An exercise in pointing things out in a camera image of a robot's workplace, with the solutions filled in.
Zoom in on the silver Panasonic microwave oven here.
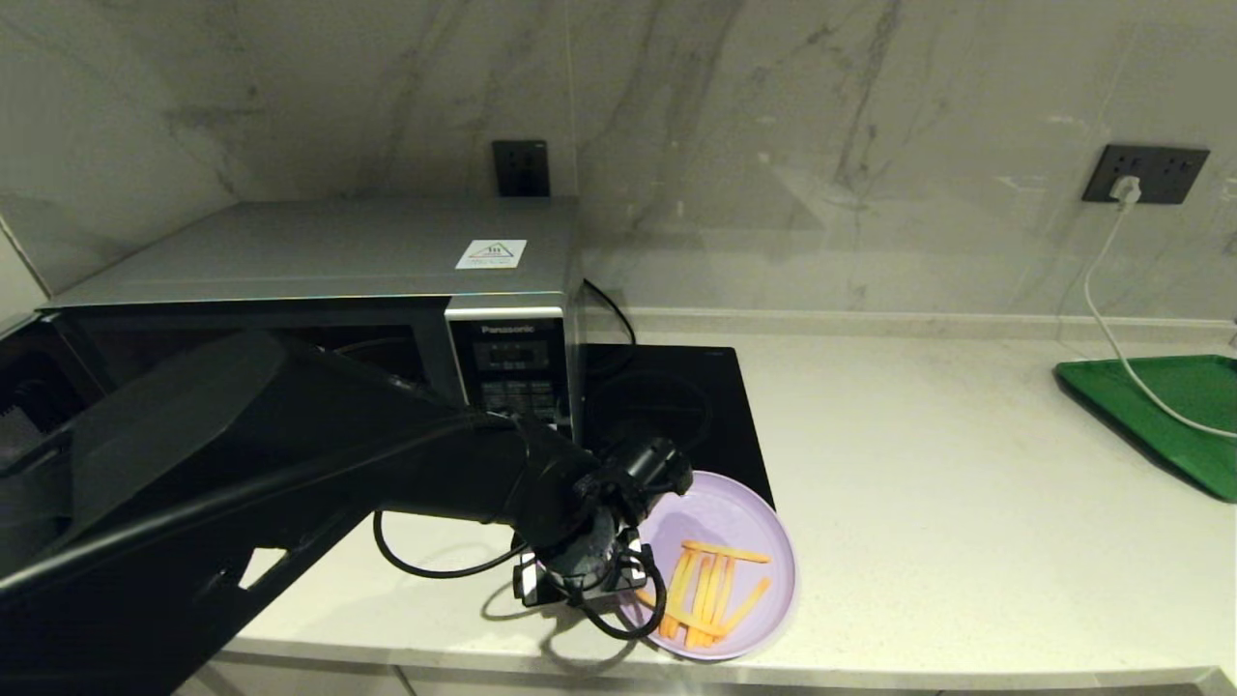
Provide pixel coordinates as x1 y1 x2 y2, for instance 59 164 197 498
39 198 588 448

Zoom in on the small black wall socket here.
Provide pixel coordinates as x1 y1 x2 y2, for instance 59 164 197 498
492 140 552 199

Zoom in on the white warning sticker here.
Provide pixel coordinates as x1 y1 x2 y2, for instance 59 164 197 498
456 239 528 270

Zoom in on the black induction cooktop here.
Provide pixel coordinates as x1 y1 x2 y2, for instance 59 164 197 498
578 344 775 558

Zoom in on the white power cable with plug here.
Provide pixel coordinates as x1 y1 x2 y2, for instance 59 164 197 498
1081 176 1237 441

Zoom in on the green plastic tray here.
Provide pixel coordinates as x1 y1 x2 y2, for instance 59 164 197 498
1051 356 1237 505

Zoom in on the purple plastic plate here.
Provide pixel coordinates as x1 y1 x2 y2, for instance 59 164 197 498
617 470 799 662

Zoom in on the wide black wall socket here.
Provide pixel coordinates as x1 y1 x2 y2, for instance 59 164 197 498
1081 145 1211 206

